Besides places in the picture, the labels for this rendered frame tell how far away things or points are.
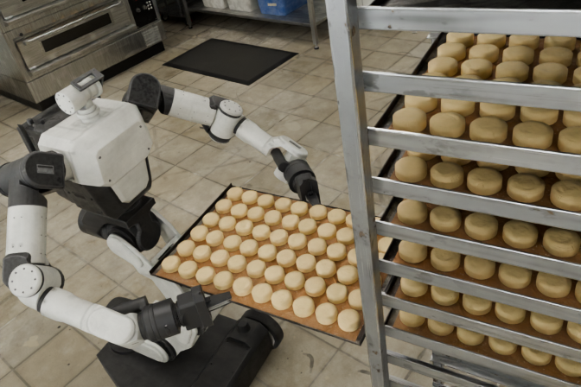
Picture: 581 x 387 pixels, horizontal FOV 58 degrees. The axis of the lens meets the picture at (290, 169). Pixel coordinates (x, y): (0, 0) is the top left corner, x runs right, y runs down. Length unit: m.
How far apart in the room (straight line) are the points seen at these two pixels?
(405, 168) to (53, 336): 2.32
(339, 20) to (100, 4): 4.69
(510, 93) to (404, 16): 0.16
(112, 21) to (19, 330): 3.18
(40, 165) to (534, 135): 1.14
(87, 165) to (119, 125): 0.15
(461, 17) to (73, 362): 2.39
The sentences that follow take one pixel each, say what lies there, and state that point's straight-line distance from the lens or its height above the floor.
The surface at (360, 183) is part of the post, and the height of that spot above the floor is 1.43.
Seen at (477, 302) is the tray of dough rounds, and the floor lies 1.15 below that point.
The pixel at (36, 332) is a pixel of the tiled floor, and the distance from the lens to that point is 2.98.
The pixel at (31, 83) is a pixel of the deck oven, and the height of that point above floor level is 0.30.
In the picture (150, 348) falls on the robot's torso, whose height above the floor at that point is 0.32.
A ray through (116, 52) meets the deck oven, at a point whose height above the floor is 0.22.
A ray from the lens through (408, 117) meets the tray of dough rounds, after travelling 0.81.
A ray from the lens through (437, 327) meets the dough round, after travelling 1.09.
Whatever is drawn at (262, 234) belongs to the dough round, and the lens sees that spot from 1.44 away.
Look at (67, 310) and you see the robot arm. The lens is 1.39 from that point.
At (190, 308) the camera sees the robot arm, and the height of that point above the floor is 0.99.
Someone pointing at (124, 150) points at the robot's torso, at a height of 1.19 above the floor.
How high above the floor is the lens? 1.92
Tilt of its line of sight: 35 degrees down
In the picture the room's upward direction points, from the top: 11 degrees counter-clockwise
